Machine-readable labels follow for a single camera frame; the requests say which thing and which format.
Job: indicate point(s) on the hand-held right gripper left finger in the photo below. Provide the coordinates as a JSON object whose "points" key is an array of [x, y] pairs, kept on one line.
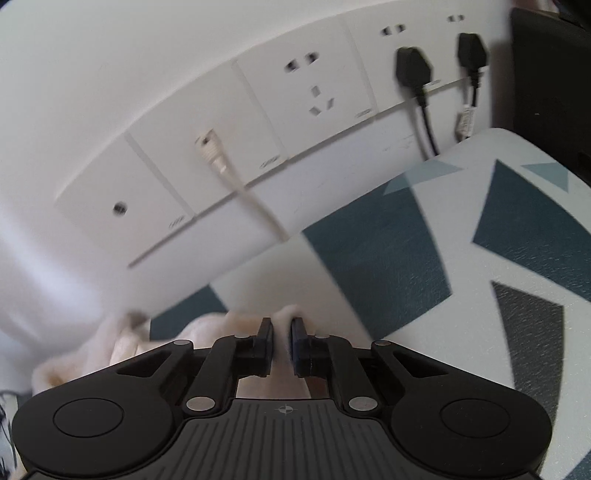
{"points": [[265, 353]]}

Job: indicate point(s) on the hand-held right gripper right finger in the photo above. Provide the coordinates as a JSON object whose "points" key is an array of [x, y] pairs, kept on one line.
{"points": [[296, 355]]}

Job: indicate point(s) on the cream garment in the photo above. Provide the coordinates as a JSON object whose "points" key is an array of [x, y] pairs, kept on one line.
{"points": [[138, 341]]}

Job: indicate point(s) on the geometric patterned mat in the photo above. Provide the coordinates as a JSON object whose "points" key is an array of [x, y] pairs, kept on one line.
{"points": [[369, 258]]}

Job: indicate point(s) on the black power plug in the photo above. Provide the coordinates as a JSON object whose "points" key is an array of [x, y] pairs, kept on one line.
{"points": [[413, 69], [472, 50]]}

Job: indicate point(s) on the black cabinet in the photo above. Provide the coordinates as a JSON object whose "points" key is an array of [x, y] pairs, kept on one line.
{"points": [[545, 92]]}

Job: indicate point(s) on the white network wall plate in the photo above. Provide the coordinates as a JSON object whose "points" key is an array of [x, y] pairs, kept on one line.
{"points": [[249, 124]]}

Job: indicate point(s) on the white wall socket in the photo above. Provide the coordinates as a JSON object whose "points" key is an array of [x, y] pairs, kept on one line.
{"points": [[443, 37], [332, 69], [369, 60]]}

